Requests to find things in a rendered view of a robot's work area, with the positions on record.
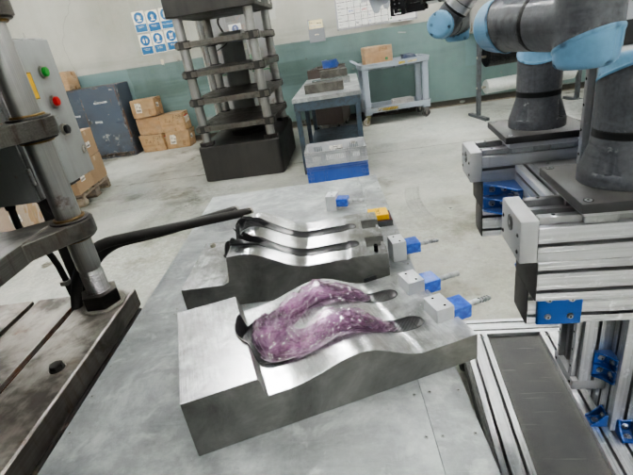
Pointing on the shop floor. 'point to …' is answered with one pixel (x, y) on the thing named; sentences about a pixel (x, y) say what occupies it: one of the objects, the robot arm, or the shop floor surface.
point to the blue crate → (337, 171)
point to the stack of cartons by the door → (161, 125)
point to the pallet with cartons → (89, 188)
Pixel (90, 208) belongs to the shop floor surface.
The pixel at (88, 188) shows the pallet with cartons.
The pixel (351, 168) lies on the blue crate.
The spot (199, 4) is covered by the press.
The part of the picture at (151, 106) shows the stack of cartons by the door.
